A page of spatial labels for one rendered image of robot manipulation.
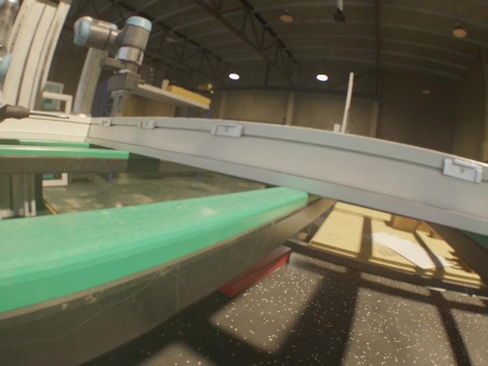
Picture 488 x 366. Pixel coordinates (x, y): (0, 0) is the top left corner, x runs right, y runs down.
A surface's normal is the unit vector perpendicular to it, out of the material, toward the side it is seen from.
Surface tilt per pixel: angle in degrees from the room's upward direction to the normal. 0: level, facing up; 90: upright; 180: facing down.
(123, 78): 90
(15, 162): 90
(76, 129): 90
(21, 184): 90
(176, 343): 0
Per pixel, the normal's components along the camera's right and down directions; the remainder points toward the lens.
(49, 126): 0.84, 0.20
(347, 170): -0.51, 0.03
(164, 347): 0.16, -0.98
